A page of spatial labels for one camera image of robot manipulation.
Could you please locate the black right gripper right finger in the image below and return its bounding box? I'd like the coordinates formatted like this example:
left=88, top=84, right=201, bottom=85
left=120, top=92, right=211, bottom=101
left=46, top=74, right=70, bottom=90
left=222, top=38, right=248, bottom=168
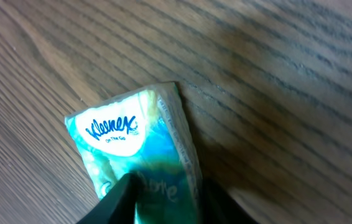
left=201, top=178, right=258, bottom=224

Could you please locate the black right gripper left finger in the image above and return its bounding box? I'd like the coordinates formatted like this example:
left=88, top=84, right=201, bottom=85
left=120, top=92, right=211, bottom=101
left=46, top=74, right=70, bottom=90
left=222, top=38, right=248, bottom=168
left=77, top=174, right=142, bottom=224

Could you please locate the small teal tissue pack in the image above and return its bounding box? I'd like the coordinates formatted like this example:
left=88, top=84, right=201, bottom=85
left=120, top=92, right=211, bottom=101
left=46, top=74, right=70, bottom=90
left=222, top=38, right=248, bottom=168
left=65, top=82, right=202, bottom=223

